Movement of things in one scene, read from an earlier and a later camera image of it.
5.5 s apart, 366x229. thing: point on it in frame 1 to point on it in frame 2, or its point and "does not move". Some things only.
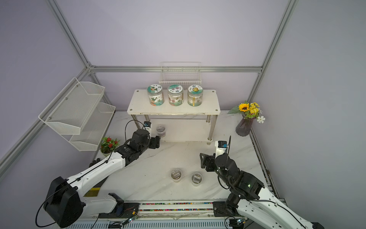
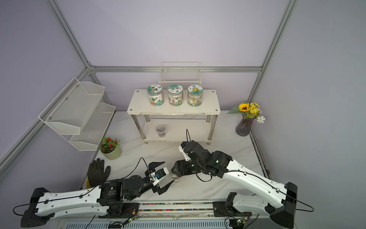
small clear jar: (161, 130) does not move
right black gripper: (211, 159) to (182, 166)
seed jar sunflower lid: (195, 95) does not move
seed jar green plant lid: (155, 93) does not move
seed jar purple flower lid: (175, 95) does not move
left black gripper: (155, 142) to (153, 165)
